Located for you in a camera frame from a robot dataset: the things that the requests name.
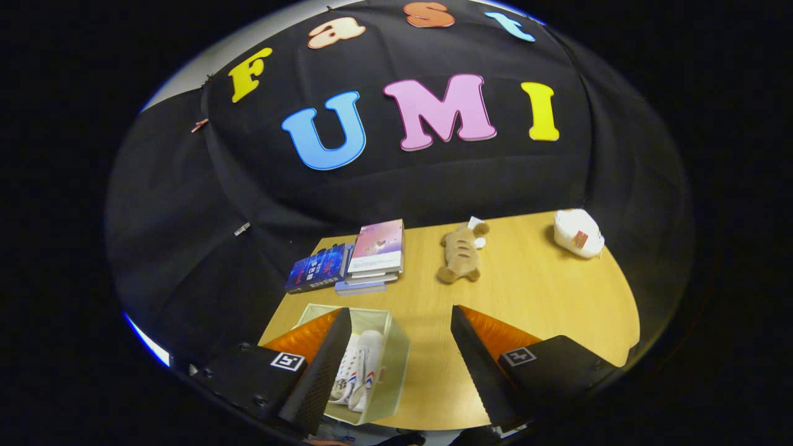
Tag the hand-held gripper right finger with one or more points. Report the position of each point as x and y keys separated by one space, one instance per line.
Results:
x=483 y=378

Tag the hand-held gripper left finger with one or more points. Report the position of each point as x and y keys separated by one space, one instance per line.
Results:
x=319 y=378

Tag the white striped canvas shoe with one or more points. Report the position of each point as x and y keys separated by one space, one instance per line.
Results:
x=372 y=353
x=350 y=365

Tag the green fabric storage box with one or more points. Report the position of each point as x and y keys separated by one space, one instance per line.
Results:
x=396 y=371

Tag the pale blue book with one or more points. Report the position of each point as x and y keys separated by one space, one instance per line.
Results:
x=359 y=288

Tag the dark blue book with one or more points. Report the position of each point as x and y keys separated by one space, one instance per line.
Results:
x=316 y=267

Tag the white book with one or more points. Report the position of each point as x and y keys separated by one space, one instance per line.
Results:
x=372 y=277

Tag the brown plush toy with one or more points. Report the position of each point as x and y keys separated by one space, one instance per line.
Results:
x=461 y=254

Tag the pink book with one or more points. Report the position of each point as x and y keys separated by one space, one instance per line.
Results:
x=376 y=244

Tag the silver clip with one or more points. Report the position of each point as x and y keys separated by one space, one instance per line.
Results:
x=241 y=228

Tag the white plush toy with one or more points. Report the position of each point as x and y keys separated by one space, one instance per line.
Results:
x=570 y=229

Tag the black backdrop cloth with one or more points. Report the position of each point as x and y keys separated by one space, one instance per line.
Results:
x=433 y=179

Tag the red clip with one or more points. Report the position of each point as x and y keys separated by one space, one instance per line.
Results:
x=199 y=125

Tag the black clip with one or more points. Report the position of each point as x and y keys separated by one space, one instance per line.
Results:
x=206 y=79

